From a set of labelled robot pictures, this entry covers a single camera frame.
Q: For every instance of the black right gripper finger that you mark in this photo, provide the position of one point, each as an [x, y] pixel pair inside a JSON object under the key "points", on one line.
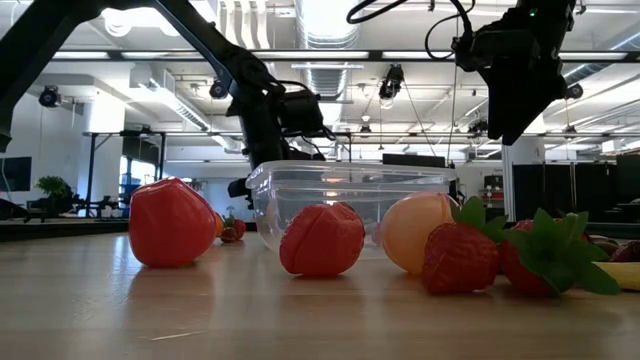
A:
{"points": [[515, 110]]}

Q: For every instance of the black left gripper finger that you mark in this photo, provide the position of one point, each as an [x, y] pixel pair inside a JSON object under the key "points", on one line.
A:
{"points": [[239, 187]]}

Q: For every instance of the orange peeled tangerine toy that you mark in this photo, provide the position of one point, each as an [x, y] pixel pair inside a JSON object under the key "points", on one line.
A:
{"points": [[219, 225]]}

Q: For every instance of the small strawberry with leaves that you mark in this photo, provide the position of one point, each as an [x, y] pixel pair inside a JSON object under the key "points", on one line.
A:
{"points": [[229, 235]]}

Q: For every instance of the glossy red plastic fruit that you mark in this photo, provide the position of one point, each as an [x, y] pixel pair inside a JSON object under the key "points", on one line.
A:
{"points": [[170, 225]]}

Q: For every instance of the clear plastic tupperware container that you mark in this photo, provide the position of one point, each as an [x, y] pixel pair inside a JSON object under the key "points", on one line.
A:
{"points": [[350, 190]]}

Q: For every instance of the large strawberry with leaves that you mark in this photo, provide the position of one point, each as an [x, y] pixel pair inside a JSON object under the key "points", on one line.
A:
{"points": [[457, 260], [520, 275]]}

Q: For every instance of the pale orange plastic peach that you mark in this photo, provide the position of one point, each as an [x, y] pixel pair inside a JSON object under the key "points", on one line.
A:
{"points": [[407, 230]]}

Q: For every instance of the yellow banana toy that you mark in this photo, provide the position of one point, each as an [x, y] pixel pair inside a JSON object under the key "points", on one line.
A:
{"points": [[622, 276]]}

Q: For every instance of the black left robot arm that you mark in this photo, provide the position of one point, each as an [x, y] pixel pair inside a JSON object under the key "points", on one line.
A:
{"points": [[30, 50]]}

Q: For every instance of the black background monitor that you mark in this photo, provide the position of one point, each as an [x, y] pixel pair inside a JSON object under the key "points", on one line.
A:
{"points": [[414, 160]]}

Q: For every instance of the background potted plant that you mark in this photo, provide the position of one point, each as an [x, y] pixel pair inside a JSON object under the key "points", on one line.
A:
{"points": [[51, 186]]}

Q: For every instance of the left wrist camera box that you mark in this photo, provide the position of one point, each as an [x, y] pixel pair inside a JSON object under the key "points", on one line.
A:
{"points": [[302, 115]]}

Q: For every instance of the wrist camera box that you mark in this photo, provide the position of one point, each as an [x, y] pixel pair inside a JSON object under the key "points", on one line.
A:
{"points": [[302, 115], [475, 50]]}

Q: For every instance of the black ceiling-mounted camera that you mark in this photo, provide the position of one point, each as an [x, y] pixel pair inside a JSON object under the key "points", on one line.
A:
{"points": [[392, 80], [574, 91], [218, 90], [50, 96]]}

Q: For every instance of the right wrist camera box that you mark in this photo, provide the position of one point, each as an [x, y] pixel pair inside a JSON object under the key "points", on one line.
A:
{"points": [[475, 50]]}

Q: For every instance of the black partition wall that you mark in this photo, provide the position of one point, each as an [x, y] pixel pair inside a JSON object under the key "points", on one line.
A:
{"points": [[560, 192]]}

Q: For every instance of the silver ceiling duct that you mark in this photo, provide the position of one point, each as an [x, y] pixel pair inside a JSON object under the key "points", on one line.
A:
{"points": [[327, 30]]}

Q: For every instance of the background black frame rig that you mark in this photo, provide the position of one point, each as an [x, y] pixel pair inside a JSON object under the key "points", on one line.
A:
{"points": [[91, 175]]}

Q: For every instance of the dark wall monitor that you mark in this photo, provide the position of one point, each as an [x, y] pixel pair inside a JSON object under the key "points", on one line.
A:
{"points": [[15, 174]]}

